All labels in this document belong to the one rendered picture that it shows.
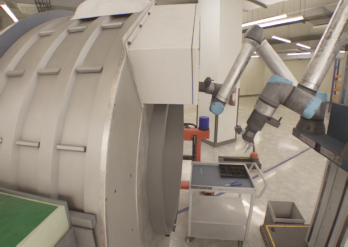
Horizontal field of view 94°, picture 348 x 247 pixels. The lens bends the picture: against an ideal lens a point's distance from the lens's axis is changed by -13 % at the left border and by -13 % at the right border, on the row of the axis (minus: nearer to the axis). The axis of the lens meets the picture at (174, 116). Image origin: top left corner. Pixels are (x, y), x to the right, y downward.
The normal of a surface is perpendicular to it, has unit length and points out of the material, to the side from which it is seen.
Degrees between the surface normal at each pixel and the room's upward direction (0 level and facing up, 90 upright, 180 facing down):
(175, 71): 125
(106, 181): 90
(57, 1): 90
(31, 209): 0
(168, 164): 52
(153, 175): 78
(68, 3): 90
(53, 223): 90
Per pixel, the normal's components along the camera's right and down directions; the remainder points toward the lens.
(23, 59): -0.11, -0.48
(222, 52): 0.52, 0.18
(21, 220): 0.00, -0.98
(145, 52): -0.11, 0.73
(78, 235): -0.14, 0.21
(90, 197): -0.14, -0.07
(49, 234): 0.99, 0.03
